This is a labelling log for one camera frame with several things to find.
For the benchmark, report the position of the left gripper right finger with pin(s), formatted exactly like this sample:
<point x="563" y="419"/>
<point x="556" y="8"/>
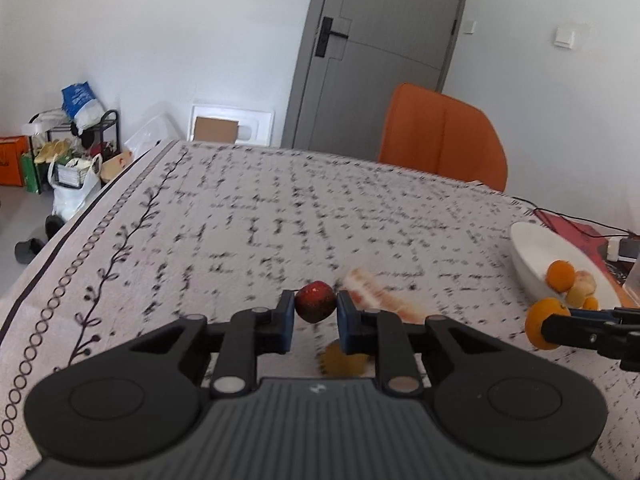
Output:
<point x="488" y="396"/>

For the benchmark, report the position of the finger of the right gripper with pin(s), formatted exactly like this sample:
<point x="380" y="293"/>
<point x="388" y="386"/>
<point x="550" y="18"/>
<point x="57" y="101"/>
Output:
<point x="603" y="315"/>

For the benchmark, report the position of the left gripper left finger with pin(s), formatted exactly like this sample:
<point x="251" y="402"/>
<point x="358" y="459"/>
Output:
<point x="139" y="398"/>

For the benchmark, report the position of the short peeled pomelo segment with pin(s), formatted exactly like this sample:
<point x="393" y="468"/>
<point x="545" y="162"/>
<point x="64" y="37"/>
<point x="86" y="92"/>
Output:
<point x="584" y="287"/>

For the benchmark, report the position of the large orange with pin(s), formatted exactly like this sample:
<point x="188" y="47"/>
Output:
<point x="536" y="315"/>

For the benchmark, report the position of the dark red apple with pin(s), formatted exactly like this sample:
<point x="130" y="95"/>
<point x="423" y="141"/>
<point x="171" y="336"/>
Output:
<point x="315" y="302"/>

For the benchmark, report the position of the small tangerine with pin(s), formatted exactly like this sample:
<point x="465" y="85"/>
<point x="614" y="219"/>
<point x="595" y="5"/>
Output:
<point x="591" y="304"/>

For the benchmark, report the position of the clear plastic cup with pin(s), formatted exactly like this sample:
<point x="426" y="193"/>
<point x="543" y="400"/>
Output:
<point x="632" y="283"/>

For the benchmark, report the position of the orange in plate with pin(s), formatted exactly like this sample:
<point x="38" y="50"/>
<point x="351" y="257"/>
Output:
<point x="560" y="276"/>

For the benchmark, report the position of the white power adapter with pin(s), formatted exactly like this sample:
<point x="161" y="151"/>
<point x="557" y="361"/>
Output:
<point x="613" y="249"/>

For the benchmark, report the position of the red placemat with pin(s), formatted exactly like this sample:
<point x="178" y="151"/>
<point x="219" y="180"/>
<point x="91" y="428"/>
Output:
<point x="593" y="244"/>

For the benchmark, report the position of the white plate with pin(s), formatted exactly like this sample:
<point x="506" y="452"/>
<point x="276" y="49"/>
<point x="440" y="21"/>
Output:
<point x="544" y="262"/>

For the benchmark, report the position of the long peeled pomelo segment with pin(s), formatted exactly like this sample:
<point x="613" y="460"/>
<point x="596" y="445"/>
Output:
<point x="368" y="294"/>

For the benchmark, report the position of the yellow-brown round pear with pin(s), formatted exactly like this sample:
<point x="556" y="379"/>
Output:
<point x="333" y="362"/>

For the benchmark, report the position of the patterned grey tablecloth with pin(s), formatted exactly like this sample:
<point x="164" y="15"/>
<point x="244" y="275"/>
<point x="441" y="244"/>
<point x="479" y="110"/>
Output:
<point x="198" y="229"/>

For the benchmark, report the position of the black slipper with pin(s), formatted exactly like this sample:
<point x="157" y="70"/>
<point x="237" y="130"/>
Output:
<point x="52" y="225"/>
<point x="26" y="250"/>

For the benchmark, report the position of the white plastic bag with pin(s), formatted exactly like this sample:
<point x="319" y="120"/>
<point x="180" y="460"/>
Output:
<point x="67" y="199"/>

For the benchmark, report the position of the green paper bag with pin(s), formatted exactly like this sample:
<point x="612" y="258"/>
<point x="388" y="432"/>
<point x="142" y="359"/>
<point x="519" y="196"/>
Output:
<point x="31" y="174"/>

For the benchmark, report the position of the orange chair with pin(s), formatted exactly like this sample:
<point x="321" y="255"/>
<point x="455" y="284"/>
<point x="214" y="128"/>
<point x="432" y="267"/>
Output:
<point x="427" y="131"/>

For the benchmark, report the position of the clear plastic bag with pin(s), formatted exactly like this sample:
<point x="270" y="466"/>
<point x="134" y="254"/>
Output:
<point x="157" y="130"/>

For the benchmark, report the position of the black shoe rack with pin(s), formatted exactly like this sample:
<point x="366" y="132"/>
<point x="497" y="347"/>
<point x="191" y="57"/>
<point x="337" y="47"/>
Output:
<point x="46" y="130"/>

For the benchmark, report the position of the brown cardboard piece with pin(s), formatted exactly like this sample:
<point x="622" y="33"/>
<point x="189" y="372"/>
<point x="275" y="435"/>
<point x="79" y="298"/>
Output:
<point x="217" y="130"/>

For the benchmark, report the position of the orange paper bag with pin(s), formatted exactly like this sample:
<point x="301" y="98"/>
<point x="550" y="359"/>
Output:
<point x="11" y="150"/>

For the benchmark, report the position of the white foam packaging board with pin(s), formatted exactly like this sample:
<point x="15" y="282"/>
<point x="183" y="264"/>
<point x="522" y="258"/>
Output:
<point x="255" y="126"/>

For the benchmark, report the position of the blue and white bag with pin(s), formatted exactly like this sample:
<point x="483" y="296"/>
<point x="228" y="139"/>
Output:
<point x="81" y="105"/>

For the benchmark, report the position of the grey door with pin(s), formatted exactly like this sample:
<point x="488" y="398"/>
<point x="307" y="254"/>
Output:
<point x="338" y="103"/>

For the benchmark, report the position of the small white wall switch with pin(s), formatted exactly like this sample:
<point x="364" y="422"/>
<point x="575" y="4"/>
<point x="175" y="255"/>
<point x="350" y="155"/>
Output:
<point x="468" y="27"/>

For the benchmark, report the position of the black door handle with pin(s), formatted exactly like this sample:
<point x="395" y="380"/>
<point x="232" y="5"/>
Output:
<point x="326" y="31"/>

